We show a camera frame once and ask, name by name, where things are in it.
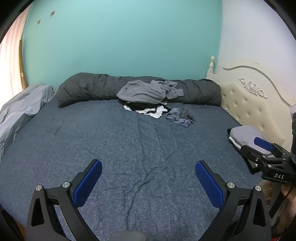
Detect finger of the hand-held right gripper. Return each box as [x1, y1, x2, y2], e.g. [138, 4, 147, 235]
[253, 137, 290, 158]
[240, 145, 273, 163]

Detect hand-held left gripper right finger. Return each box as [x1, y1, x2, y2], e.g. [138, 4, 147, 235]
[195, 161, 271, 241]

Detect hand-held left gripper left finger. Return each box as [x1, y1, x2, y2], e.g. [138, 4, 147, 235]
[26, 159, 103, 241]

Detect white polo shirt black trim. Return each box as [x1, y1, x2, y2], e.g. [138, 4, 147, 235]
[124, 104, 171, 119]

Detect person's right hand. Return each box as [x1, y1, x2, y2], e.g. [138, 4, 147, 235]
[281, 184, 296, 229]

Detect grey folded garment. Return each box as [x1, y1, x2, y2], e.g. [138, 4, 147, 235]
[229, 125, 273, 156]

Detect cream tufted headboard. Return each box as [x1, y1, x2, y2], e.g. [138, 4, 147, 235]
[206, 56, 296, 151]

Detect dark grey crumpled garment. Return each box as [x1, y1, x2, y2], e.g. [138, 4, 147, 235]
[178, 107, 195, 123]

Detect blue checked boxer shorts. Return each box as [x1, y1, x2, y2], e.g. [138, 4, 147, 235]
[166, 108, 192, 128]

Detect black garment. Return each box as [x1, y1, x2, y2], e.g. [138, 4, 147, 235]
[119, 100, 170, 112]

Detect dark grey rolled duvet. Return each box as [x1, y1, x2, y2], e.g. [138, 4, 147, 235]
[55, 72, 222, 108]

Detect light grey bed sheet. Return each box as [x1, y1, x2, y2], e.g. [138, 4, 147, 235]
[0, 85, 56, 160]

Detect grey knit sweater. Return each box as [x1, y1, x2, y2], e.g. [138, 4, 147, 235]
[116, 80, 184, 104]

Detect wooden window trim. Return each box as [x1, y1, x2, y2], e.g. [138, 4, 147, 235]
[19, 39, 27, 90]

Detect pink curtain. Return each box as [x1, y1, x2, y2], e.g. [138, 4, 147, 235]
[0, 28, 26, 106]

